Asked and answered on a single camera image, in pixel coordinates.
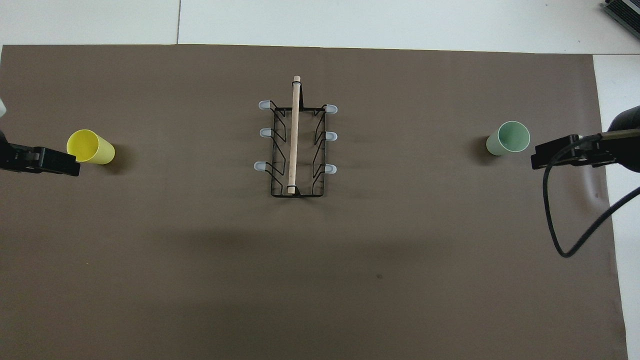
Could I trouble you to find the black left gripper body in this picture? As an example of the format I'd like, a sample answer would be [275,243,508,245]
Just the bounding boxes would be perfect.
[0,131,41,174]

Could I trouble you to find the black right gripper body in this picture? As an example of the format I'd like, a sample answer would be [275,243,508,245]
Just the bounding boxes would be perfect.
[580,105,640,174]

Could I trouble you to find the yellow plastic cup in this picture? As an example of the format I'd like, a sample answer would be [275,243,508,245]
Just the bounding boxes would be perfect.
[66,129,116,165]

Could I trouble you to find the pale green plastic cup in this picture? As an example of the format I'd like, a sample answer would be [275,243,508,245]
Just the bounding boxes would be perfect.
[485,120,531,156]

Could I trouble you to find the black wire cup rack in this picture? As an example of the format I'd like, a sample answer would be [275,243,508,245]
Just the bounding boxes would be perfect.
[253,75,339,199]

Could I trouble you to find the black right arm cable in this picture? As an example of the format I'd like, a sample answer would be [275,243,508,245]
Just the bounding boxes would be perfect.
[543,129,640,259]

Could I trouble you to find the grey ribbed device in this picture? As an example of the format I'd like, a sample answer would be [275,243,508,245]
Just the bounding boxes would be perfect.
[601,0,640,27]

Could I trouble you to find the brown paper table mat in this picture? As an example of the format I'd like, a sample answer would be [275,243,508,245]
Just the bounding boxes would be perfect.
[0,44,630,360]

